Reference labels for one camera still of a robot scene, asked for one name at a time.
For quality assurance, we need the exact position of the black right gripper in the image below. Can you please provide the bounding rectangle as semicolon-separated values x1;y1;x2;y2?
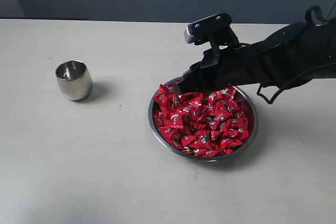
173;44;265;94

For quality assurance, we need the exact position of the stainless steel plate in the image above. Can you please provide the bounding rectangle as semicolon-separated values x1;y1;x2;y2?
148;78;258;162

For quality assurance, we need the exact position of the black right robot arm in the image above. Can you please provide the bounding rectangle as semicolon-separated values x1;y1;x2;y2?
174;5;335;94

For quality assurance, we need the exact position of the stainless steel cup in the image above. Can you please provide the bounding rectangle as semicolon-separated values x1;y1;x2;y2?
55;60;93;101

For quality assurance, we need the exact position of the red candy with white label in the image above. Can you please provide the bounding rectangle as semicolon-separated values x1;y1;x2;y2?
166;113;184;129

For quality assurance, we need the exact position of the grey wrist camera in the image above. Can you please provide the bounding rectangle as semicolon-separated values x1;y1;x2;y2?
184;13;232;45

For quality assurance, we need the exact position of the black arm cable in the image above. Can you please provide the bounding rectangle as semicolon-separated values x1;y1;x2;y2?
256;62;336;105

